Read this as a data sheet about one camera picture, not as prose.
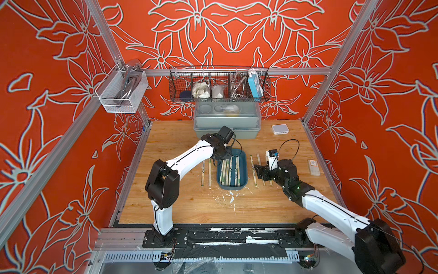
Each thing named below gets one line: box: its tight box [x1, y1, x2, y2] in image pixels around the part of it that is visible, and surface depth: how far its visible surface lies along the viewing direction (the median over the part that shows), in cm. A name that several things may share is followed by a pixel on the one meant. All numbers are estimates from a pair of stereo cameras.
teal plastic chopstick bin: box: [216, 148, 249, 191], surface depth 90 cm
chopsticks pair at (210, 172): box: [208, 158, 212, 190], surface depth 95 cm
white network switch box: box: [271, 123, 290, 136], surface depth 116 cm
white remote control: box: [307, 159, 321, 177], surface depth 97 cm
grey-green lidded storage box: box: [193, 101, 262, 140], surface depth 102 cm
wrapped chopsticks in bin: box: [219, 156, 241, 187], surface depth 94 cm
